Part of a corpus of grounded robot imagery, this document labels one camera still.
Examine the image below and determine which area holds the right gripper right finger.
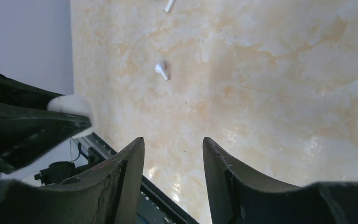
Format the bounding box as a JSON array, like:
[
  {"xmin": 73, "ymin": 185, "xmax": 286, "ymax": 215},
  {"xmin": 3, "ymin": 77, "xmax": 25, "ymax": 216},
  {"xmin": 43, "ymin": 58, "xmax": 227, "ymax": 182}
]
[{"xmin": 202, "ymin": 137, "xmax": 358, "ymax": 224}]

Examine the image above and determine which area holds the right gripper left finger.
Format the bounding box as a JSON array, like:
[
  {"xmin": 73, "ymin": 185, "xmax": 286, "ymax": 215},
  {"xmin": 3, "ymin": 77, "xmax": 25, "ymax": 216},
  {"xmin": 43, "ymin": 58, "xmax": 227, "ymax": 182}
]
[{"xmin": 0, "ymin": 137, "xmax": 145, "ymax": 224}]

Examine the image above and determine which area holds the white earbud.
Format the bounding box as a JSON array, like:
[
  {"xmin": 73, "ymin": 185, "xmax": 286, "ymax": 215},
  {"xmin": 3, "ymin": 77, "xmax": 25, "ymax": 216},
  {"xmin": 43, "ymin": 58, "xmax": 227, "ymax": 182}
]
[
  {"xmin": 155, "ymin": 61, "xmax": 170, "ymax": 81},
  {"xmin": 164, "ymin": 0, "xmax": 175, "ymax": 13}
]

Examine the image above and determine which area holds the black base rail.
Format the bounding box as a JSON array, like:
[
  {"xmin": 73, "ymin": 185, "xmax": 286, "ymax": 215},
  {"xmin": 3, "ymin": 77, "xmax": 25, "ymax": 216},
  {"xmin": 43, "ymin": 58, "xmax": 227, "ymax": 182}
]
[{"xmin": 34, "ymin": 133, "xmax": 198, "ymax": 224}]

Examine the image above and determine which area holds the white charging case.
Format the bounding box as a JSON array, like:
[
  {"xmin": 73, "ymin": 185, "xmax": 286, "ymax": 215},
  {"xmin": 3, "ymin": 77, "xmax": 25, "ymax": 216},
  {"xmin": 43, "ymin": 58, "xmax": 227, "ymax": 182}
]
[{"xmin": 47, "ymin": 94, "xmax": 95, "ymax": 139}]

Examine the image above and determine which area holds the white earbud upper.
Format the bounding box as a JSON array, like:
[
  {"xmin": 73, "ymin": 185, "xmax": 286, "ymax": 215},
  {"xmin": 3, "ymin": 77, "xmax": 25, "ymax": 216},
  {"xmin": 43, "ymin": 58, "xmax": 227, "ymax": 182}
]
[{"xmin": 164, "ymin": 0, "xmax": 175, "ymax": 13}]

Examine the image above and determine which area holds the white earbud lower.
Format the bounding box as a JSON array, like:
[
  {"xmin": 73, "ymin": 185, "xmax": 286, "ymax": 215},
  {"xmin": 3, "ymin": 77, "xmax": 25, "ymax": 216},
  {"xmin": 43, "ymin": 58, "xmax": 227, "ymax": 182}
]
[{"xmin": 155, "ymin": 61, "xmax": 170, "ymax": 81}]

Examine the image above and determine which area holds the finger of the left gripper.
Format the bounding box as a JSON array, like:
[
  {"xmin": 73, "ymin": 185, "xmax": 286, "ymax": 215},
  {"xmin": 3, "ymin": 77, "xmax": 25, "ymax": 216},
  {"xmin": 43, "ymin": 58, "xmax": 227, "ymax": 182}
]
[
  {"xmin": 0, "ymin": 103, "xmax": 91, "ymax": 174},
  {"xmin": 0, "ymin": 74, "xmax": 61, "ymax": 110}
]

